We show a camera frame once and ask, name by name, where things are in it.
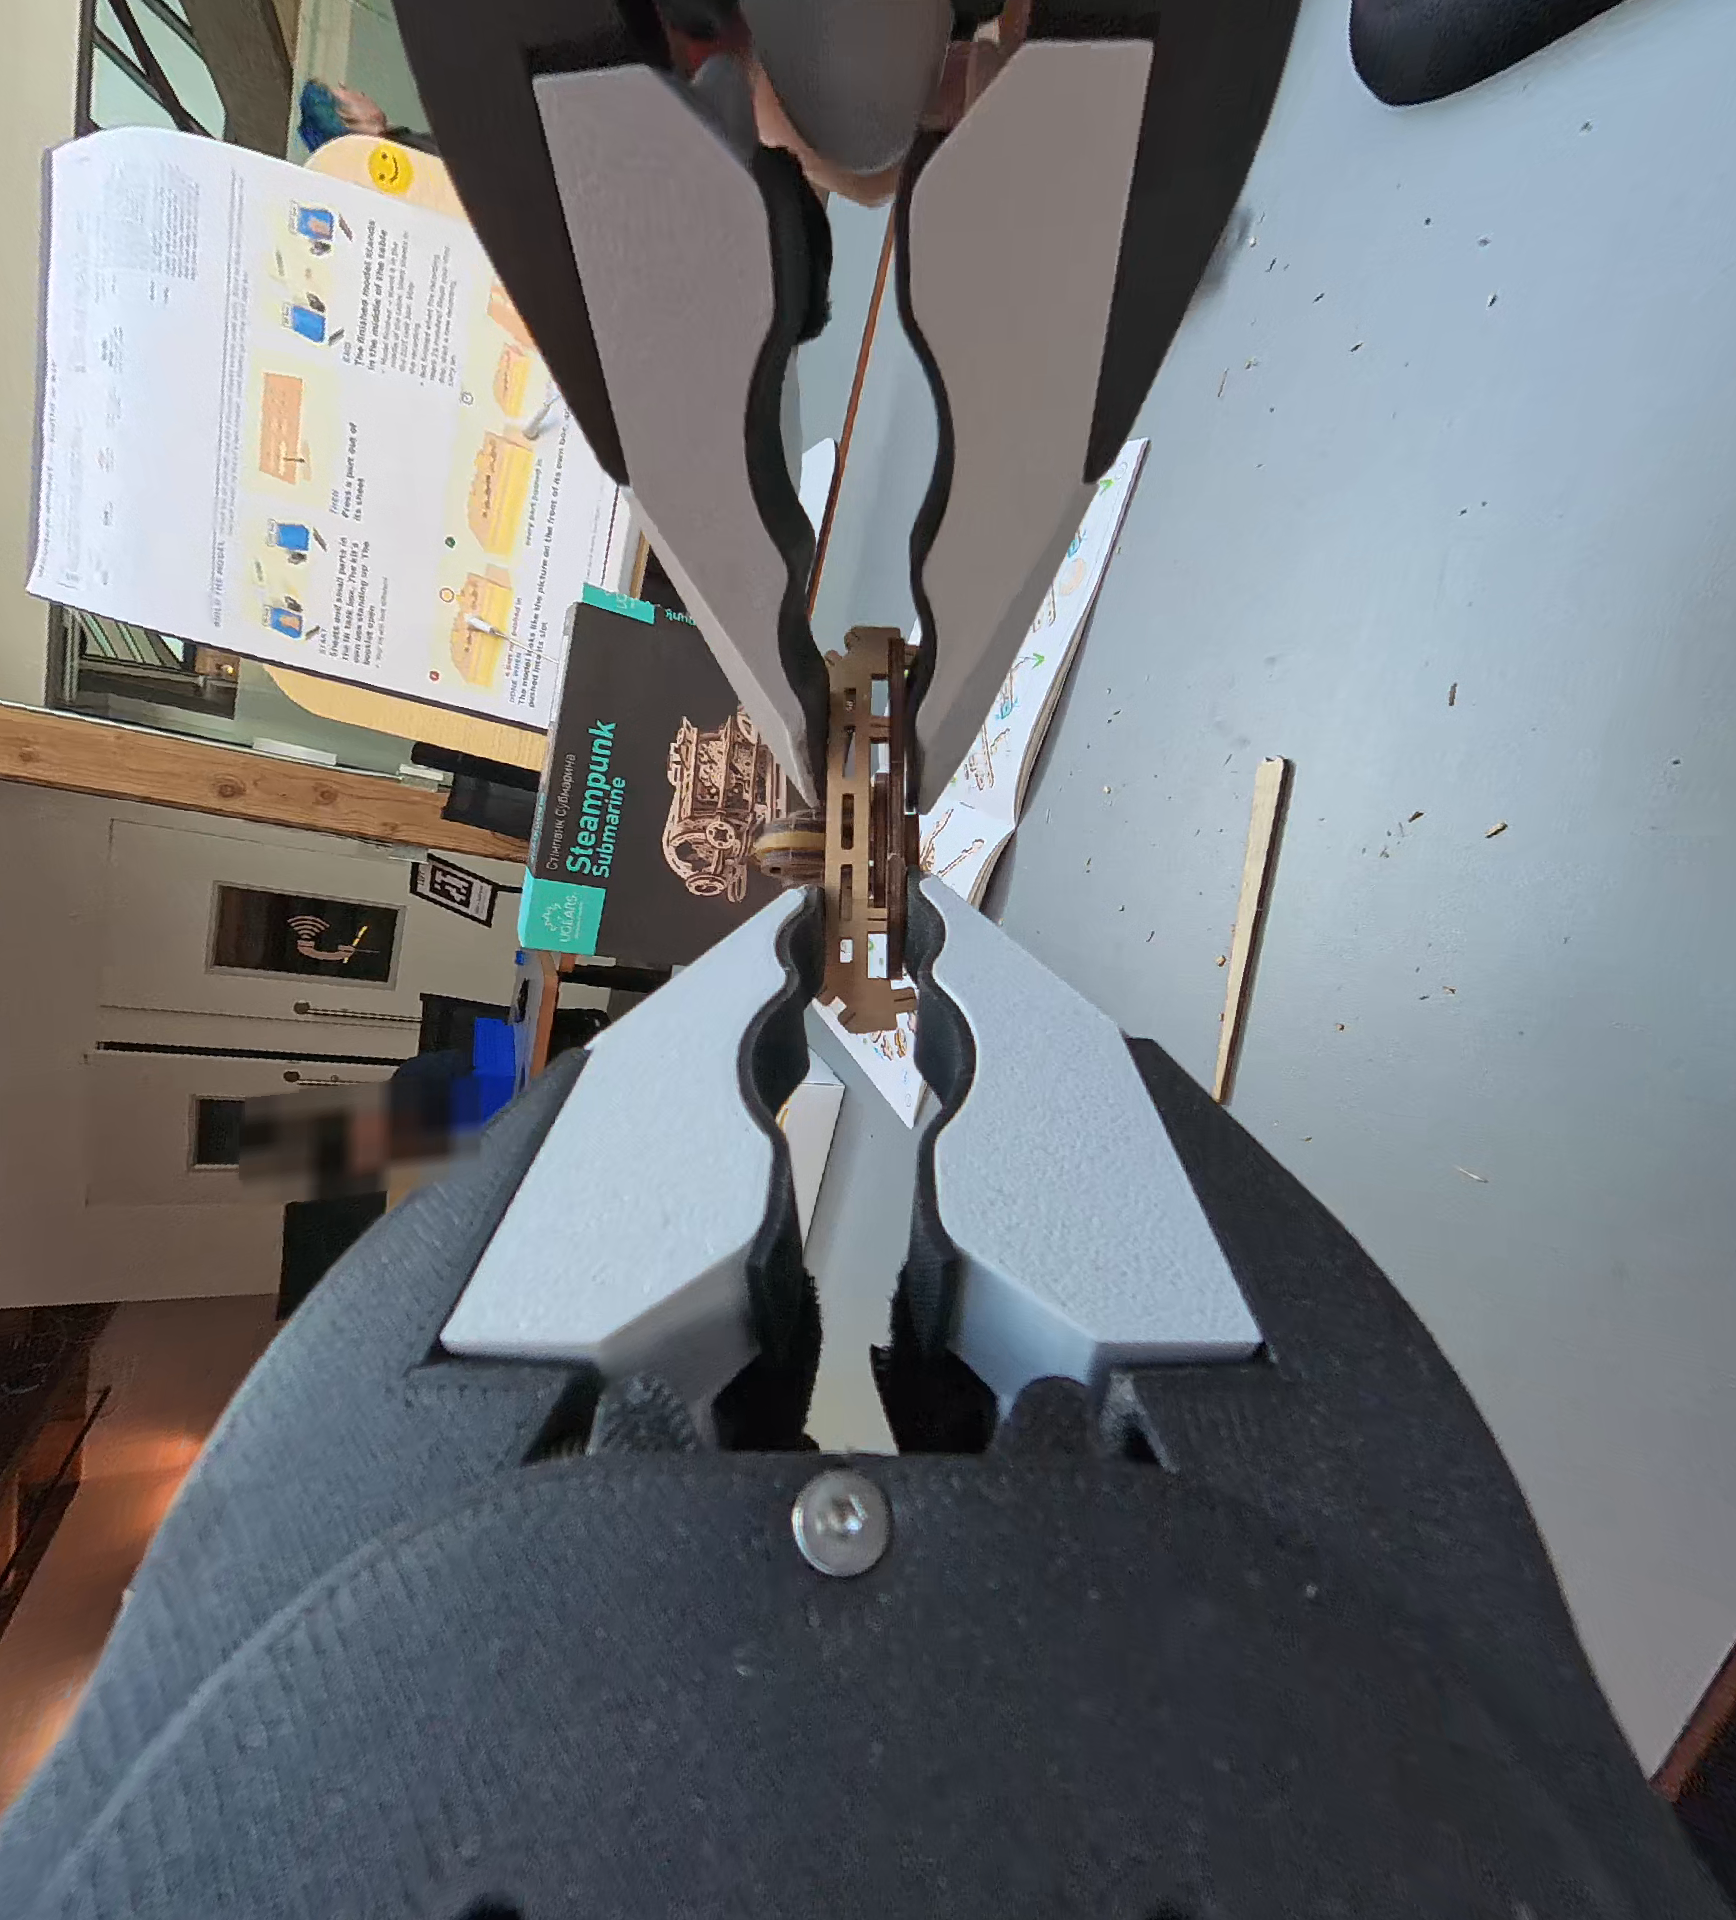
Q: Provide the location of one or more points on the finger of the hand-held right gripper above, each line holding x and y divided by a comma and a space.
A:
1032, 330
672, 344

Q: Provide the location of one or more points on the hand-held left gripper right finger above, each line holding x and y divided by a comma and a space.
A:
1093, 1200

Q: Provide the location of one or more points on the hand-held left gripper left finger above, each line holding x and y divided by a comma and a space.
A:
613, 1200

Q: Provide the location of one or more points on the wooden model assembly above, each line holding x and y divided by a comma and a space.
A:
853, 841

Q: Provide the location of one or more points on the yellow smiley sticker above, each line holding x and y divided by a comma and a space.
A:
388, 164

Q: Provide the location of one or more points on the blue plastic bin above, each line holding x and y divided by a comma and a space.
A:
493, 1065

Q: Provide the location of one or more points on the flat wooden stick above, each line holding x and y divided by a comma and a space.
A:
1250, 931

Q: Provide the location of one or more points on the illustrated instruction sheet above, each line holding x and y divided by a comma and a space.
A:
283, 404

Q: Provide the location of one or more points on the white assembly booklet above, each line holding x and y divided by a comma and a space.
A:
1048, 660

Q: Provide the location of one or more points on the black-white marker tag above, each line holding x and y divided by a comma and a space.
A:
456, 885

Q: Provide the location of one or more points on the black product box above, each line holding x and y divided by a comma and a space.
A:
629, 781

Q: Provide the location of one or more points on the white phone booth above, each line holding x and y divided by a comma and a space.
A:
133, 975

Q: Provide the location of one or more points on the wooden beam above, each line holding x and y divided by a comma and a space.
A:
133, 750

